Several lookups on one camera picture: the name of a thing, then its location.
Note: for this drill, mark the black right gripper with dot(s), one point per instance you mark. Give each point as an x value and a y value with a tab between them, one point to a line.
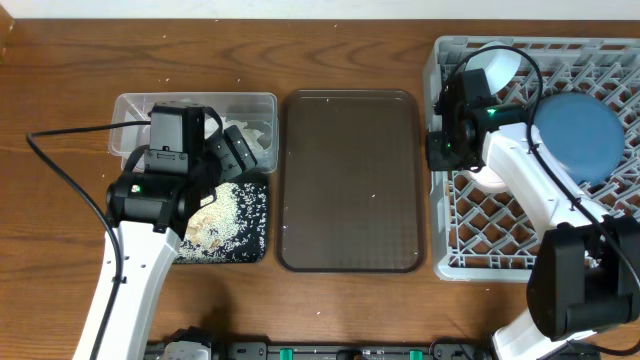
434	158

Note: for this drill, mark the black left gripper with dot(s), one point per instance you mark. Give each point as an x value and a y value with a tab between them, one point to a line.
222	146

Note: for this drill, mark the white napkin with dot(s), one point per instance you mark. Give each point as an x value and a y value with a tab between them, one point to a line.
254	132

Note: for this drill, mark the light blue bowl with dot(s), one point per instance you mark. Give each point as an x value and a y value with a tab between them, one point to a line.
493	68

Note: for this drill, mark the rice pile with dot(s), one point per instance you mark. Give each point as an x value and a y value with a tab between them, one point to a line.
220	225

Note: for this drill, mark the dark blue plate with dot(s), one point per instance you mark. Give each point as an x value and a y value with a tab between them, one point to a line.
583	134

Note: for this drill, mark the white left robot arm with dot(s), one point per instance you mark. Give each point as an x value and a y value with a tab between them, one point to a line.
135	265

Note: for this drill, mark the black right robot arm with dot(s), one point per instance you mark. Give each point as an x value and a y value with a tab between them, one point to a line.
585	278

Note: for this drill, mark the clear plastic bin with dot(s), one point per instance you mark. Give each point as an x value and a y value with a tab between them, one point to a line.
243	106

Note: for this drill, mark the black tray bin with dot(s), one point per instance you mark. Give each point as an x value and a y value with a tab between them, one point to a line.
235	225

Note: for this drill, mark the dark brown serving tray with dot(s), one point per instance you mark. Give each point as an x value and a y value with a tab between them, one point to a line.
351	183

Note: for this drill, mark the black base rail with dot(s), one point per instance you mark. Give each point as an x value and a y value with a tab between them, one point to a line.
195	343

